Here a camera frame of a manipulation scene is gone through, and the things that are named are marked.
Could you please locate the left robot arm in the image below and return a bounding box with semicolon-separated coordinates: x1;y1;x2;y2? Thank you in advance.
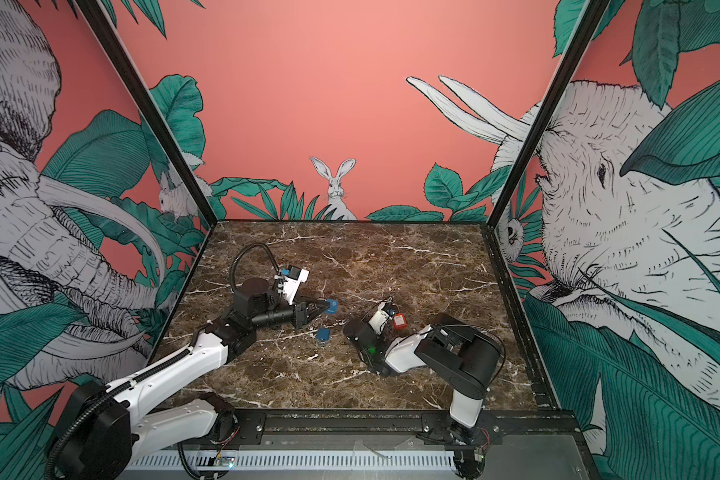
43;277;331;479

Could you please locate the black frame post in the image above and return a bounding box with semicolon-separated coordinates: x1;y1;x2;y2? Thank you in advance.
75;1;218;229
487;0;609;228

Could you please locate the right black frame post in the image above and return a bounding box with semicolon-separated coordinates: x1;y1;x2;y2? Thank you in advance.
487;0;609;228

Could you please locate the left black frame post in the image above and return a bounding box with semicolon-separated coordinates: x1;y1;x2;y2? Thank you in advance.
75;1;218;229

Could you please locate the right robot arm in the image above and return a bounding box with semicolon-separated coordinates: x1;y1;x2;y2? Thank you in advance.
343;313;506;429

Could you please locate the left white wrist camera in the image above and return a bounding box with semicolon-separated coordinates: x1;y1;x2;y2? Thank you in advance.
275;266;309;305

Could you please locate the blue padlock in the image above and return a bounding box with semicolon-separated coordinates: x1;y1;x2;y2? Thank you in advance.
325;299;338;315
315;328;331;346

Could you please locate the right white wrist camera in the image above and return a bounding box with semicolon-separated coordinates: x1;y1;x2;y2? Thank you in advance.
368;301;396;335

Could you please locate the left black corrugated cable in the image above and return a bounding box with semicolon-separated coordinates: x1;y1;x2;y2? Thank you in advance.
229;242;281;292

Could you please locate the red padlock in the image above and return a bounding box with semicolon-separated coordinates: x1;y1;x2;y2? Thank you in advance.
393;314;408;330

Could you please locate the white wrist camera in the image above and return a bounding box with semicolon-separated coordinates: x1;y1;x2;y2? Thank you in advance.
368;301;396;335
275;266;309;305

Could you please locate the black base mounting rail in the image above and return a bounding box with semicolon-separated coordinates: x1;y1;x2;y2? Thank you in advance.
221;409;580;448

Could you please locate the white slotted cable duct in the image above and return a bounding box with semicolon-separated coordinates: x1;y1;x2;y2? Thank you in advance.
119;449;457;472

